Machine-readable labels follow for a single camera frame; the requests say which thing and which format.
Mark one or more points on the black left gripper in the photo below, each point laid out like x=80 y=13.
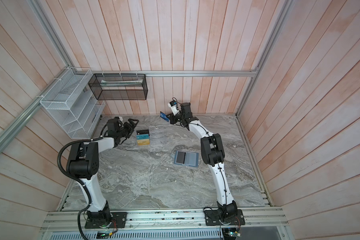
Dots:
x=130 y=129

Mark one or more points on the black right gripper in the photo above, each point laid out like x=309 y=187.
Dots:
x=172 y=119

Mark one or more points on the teal VIP card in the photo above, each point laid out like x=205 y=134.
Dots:
x=143 y=137

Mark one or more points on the beige card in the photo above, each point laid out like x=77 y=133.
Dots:
x=143 y=142

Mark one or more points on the blue VIP logo card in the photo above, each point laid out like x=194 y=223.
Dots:
x=164 y=117

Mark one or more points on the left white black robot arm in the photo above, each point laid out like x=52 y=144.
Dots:
x=84 y=161

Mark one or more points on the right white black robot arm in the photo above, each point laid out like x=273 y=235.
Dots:
x=213 y=154

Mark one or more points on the clear acrylic card stand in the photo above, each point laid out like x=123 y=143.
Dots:
x=157 y=136

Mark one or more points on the grey card in holder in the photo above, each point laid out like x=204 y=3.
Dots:
x=180 y=157

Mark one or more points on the black mesh basket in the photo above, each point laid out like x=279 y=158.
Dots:
x=119 y=87

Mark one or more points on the white ventilation grille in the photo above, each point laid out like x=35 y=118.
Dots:
x=181 y=234

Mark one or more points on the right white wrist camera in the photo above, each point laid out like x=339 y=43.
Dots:
x=174 y=107

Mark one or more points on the white wire mesh shelf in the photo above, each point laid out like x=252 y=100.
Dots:
x=72 y=105

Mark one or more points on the aluminium frame rail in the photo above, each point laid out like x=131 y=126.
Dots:
x=176 y=43

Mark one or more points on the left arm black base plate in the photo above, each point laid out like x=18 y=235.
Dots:
x=106 y=220

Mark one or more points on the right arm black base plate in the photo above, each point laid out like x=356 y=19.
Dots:
x=216 y=218

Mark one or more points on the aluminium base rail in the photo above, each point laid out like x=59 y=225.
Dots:
x=155 y=219

